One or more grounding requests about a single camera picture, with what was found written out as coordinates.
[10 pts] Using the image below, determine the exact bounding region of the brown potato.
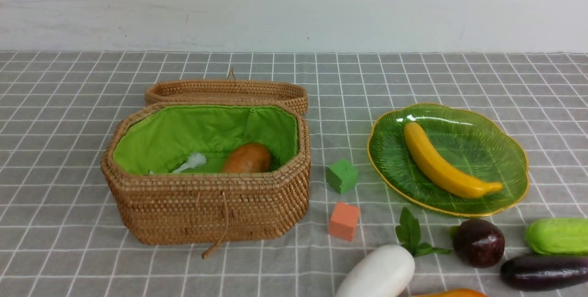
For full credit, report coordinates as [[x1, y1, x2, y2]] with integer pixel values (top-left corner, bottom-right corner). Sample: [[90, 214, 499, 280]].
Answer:
[[221, 142, 272, 173]]

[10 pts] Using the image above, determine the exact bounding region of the yellow banana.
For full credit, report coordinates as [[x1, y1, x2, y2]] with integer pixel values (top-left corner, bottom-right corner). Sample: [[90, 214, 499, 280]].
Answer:
[[403, 122, 503, 199]]

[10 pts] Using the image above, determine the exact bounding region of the white radish with green leaves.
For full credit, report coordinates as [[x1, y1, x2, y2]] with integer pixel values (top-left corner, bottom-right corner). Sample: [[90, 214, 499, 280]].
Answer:
[[335, 207, 452, 297]]

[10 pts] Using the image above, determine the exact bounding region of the dark purple eggplant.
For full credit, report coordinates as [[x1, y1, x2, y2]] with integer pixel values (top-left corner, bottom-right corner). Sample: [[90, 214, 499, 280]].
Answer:
[[499, 254, 588, 291]]

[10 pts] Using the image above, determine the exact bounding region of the green foam cube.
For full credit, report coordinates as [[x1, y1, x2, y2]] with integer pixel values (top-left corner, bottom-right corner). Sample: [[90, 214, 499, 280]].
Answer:
[[326, 159, 358, 194]]

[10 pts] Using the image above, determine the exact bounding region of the woven wicker basket lid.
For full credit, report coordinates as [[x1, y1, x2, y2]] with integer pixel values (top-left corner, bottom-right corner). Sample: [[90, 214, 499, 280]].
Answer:
[[144, 69, 309, 115]]

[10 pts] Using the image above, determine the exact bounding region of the orange foam cube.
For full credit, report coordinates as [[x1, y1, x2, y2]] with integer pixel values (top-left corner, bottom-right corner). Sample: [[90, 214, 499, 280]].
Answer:
[[328, 201, 361, 242]]

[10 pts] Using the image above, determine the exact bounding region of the woven wicker basket green lining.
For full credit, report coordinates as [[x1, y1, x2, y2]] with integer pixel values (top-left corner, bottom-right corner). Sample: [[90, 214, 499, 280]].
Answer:
[[100, 101, 311, 261]]

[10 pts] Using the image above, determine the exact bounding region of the green glass leaf plate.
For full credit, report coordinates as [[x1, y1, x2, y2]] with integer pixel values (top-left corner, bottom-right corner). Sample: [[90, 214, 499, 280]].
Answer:
[[366, 103, 531, 218]]

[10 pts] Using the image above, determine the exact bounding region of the dark purple round fruit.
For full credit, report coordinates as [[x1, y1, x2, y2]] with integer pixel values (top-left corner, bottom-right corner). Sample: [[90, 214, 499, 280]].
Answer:
[[450, 219, 505, 269]]

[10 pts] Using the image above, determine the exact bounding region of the orange carrot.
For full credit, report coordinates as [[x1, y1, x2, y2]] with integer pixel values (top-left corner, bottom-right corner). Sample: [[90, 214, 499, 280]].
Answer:
[[414, 288, 487, 297]]

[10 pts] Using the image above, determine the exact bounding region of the grey checked tablecloth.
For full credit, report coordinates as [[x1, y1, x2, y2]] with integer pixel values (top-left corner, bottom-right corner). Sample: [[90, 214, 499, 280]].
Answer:
[[0, 51, 588, 297]]

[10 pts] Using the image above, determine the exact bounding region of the light green cucumber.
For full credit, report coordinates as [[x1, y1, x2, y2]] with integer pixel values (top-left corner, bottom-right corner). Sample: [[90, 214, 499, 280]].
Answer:
[[525, 217, 588, 256]]

